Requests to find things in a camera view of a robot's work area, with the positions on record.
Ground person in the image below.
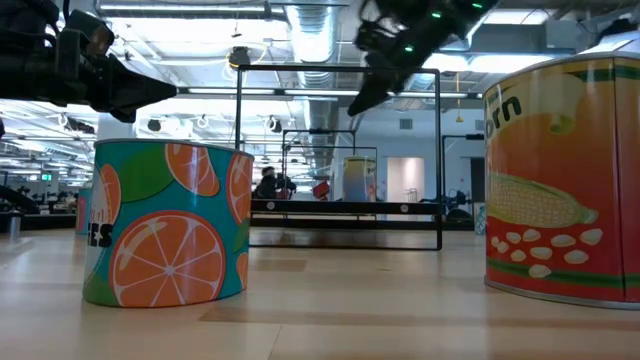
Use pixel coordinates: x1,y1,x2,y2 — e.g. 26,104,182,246
253,165,282,201

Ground background black metal frame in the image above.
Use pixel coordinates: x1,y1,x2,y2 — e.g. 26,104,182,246
281,128,358,201
441,132,485,201

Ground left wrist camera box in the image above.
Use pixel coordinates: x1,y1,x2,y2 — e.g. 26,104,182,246
54,8,117,76

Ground long ceiling light strip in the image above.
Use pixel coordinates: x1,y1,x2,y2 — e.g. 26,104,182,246
177,87,470,100

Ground pink and teal can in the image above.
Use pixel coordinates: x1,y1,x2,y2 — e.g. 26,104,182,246
74,186,94,236

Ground teal lattice patterned can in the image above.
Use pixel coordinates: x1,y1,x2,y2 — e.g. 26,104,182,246
473,202,488,237

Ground orange red corn can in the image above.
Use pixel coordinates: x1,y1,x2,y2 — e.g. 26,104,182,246
482,51,640,311

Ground black table edge rail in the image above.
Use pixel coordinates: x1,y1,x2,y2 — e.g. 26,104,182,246
0,213,77,233

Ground yellow hanging pendant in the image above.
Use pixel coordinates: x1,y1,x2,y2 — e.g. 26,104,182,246
453,72,465,124

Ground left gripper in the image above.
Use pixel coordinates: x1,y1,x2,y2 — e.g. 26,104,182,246
0,47,179,124

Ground black metal frame shelf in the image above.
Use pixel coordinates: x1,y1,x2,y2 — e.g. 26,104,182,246
232,63,445,252

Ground white round pillar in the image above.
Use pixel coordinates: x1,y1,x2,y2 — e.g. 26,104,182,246
97,112,137,142

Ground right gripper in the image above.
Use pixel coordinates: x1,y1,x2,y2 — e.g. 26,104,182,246
347,0,466,117

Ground teal can with orange slices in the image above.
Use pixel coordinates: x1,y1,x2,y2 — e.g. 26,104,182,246
81,138,255,309

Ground black ceiling mounted device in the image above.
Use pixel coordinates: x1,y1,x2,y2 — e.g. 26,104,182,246
228,45,252,69

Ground pale yellow labelled can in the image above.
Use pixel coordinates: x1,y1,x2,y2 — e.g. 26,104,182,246
341,155,378,203

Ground ribbed silver ventilation duct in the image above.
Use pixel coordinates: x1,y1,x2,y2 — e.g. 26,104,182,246
284,0,344,169

